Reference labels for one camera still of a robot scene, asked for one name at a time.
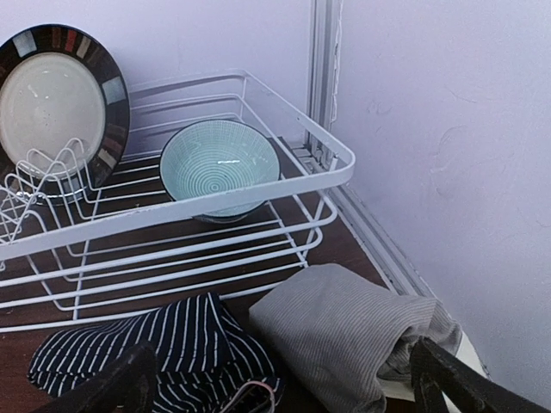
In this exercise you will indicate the light green bowl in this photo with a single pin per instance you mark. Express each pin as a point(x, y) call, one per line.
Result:
point(214, 156)

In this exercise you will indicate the grey cloth by rack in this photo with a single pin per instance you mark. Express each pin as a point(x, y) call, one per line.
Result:
point(341, 335)

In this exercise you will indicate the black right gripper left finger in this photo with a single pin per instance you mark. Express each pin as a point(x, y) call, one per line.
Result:
point(128, 382)

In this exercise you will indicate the blue striped underwear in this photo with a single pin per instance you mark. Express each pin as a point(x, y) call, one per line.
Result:
point(206, 361)

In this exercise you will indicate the black rimmed beige plate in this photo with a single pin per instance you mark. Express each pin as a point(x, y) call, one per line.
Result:
point(65, 113)

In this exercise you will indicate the right metal corner post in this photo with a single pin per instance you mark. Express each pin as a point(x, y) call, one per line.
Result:
point(324, 61)

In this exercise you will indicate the white wire dish rack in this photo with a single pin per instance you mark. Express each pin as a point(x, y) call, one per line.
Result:
point(74, 251)

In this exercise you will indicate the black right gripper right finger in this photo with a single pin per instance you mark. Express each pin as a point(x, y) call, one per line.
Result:
point(437, 375)

